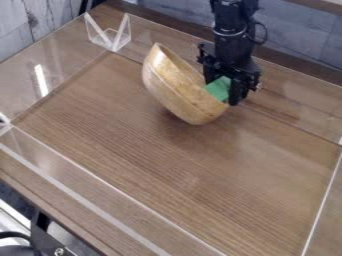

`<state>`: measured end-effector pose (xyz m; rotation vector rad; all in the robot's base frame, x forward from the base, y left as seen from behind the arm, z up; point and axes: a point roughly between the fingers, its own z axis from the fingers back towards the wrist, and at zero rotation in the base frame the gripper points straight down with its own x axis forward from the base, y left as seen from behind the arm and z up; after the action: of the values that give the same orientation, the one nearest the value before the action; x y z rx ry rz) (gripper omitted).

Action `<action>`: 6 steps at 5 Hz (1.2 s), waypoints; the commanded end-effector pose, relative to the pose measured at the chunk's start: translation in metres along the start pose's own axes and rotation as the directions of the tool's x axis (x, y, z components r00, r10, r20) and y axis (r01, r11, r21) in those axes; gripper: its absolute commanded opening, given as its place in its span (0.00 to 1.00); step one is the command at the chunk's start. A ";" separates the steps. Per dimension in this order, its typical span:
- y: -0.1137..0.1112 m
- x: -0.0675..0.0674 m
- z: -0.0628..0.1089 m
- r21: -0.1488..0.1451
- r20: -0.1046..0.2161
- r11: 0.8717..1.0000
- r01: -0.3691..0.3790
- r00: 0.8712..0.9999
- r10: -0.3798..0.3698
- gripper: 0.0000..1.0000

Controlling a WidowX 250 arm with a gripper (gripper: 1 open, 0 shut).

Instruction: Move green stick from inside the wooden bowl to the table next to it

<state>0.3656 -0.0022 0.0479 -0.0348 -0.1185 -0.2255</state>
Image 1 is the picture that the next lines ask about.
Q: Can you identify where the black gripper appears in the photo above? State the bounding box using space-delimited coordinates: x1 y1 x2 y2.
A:
198 29 262 106

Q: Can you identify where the green rectangular block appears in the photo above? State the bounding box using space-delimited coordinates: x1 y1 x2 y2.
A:
205 76 232 102

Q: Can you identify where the wooden bowl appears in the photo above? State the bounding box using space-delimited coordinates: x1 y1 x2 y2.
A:
142 43 229 125

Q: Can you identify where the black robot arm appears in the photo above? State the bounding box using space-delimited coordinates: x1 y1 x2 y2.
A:
198 0 269 106

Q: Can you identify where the clear acrylic corner bracket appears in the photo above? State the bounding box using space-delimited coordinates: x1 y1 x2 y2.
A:
85 13 131 52

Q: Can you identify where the black table leg bracket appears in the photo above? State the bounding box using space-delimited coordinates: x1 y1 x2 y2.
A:
31 211 77 256

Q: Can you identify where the black cable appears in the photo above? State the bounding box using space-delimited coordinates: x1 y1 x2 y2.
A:
0 230 34 241

